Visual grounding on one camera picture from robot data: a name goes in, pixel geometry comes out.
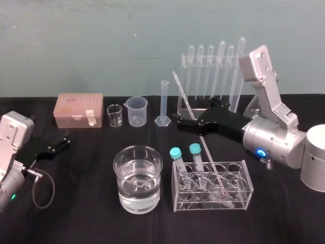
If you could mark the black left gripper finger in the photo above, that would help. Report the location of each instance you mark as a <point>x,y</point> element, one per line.
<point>63,139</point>
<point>58,151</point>

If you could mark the small glass beaker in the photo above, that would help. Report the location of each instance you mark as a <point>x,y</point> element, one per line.
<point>115,117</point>

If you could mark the large glass beaker with water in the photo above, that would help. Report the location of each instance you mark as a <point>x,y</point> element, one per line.
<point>138,183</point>

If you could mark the clear acrylic test tube rack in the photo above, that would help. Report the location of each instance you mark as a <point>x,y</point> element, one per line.
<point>213,200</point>

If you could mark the beige tape strip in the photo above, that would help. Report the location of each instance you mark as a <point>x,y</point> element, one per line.
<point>91,117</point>

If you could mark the clear acrylic pipette stand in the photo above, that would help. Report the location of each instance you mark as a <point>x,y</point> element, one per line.
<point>186,59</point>

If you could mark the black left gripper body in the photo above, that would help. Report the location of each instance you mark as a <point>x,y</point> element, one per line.
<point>38,150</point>

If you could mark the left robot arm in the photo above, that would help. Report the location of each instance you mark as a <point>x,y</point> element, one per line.
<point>12,142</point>

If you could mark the black table cloth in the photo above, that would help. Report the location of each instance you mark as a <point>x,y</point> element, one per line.
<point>83,178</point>

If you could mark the translucent pink pipette tip box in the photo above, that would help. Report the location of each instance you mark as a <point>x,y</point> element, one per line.
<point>76,109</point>

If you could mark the medium clear plastic pipette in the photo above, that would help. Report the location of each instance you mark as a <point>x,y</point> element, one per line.
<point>218,68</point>

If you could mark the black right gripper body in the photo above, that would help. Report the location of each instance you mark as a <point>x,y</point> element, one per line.
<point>223,123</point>

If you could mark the clear plastic graduated cylinder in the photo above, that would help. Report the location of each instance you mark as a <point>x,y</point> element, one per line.
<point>164,101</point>

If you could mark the teal capped plastic tube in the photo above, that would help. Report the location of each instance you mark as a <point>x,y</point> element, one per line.
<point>195,149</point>
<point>176,153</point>

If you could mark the small silver plug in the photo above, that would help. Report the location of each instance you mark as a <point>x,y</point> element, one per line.
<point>267,164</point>

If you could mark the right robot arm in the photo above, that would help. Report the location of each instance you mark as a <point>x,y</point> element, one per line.
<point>274,142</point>

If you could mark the clear plastic measuring cup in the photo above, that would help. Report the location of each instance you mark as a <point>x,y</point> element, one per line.
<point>137,111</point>

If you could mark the glass thermometer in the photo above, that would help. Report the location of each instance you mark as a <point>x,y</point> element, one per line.
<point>183,95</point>

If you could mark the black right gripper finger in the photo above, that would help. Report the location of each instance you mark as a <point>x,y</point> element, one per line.
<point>212,105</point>
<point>189,125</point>

